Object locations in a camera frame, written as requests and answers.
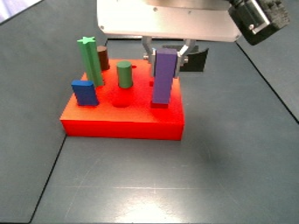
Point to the dark blue peg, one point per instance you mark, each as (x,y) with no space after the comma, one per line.
(84,92)

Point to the green cylinder peg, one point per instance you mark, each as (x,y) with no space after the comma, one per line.
(124,74)

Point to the black curved fixture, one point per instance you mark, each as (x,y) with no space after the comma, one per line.
(193,58)

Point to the purple rectangle block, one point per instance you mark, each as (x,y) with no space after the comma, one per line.
(163,80)

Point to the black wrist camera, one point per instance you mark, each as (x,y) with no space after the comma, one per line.
(259,18)

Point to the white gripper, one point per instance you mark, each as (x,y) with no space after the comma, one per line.
(173,19)

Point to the brown cylinder peg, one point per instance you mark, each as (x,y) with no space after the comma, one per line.
(103,57)

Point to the green star peg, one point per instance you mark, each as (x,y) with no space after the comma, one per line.
(89,55)

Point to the red foam peg board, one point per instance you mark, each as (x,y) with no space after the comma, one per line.
(124,114)

